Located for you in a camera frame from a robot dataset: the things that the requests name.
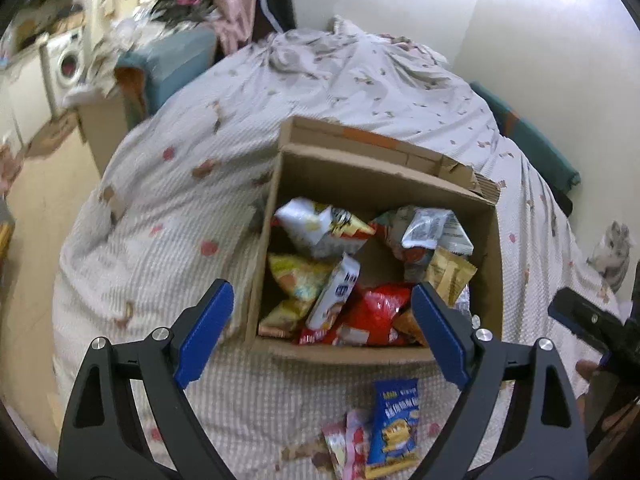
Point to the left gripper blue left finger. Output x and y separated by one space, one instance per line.
196 332

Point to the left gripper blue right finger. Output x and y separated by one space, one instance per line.
446 331

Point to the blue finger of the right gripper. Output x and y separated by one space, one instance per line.
616 340

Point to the orange beige snack bag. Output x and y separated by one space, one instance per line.
450 275

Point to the white blue snack bag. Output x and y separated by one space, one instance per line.
414 233

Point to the yellow chips snack bag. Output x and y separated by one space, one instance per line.
301 281

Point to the blue tiger snack bag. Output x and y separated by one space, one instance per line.
396 416

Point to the white rice cracker pack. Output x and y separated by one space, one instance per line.
334 295

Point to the pink white snack packet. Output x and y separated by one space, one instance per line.
348 444

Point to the white red snack bag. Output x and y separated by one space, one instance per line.
322 231

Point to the person's right hand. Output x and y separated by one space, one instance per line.
608 400

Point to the grey plush cat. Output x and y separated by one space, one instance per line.
611 256

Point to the teal mattress edge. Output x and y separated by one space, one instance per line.
553 166

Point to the teal blanket on bedside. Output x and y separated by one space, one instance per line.
148 76

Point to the white washing machine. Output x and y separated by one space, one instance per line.
63 64

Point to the pile of clothes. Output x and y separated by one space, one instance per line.
175 12

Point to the pink curtain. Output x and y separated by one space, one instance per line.
235 25

